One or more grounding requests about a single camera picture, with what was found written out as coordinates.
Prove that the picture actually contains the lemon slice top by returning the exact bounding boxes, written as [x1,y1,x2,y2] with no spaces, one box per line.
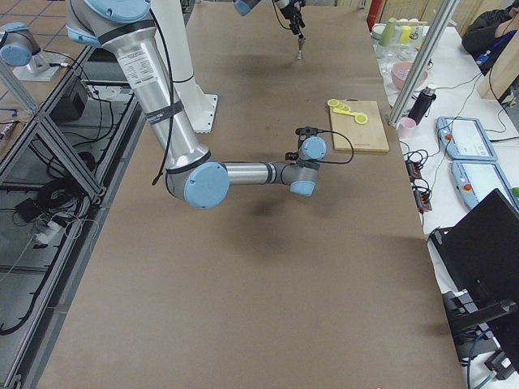
[327,99,340,107]

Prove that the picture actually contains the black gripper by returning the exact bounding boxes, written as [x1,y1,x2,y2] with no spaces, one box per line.
[273,0,305,35]

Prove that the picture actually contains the person in black jacket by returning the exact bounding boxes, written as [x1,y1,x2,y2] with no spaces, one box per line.
[461,1,518,75]

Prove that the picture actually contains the upper teach pendant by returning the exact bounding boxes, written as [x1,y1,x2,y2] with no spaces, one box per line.
[436,117,498,161]

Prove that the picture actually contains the green bottle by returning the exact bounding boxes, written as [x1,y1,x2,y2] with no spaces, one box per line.
[379,17,397,47]

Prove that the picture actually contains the aluminium frame post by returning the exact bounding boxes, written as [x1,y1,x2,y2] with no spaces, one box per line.
[388,0,460,127]

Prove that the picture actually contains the yellow cup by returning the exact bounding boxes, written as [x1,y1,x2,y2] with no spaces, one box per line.
[398,25,413,45]

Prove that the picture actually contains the pink bowl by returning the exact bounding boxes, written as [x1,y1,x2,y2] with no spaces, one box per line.
[391,62,428,91]

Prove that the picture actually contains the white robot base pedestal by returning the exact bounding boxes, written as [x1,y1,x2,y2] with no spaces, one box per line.
[151,0,218,134]

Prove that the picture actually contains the pink cup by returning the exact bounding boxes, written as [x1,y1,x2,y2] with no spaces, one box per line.
[397,117,417,139]

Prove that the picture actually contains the lemon slice front large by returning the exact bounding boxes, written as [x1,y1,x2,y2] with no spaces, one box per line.
[354,115,368,125]

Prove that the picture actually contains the black thermos bottle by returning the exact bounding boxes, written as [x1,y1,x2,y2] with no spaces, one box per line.
[408,83,437,125]

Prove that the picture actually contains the bamboo cutting board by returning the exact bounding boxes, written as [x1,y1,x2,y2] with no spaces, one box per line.
[328,100,389,152]

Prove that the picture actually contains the teach pendant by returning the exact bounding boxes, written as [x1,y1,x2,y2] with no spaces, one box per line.
[436,117,498,161]
[451,160,518,210]

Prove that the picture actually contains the yellow plastic knife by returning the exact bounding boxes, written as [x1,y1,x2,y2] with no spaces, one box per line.
[332,108,366,118]

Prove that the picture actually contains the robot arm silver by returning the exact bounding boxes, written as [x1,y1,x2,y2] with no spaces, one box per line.
[233,0,306,38]
[66,1,327,209]

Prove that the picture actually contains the lower teach pendant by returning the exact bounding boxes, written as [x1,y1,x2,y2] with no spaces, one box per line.
[451,160,518,210]

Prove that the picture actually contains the steel jigger measuring cup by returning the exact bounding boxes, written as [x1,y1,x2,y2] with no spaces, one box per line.
[296,38,305,61]

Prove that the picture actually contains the black laptop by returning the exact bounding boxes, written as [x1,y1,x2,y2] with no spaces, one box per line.
[430,189,518,369]

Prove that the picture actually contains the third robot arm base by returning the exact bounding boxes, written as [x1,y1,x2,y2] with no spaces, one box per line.
[1,22,65,82]

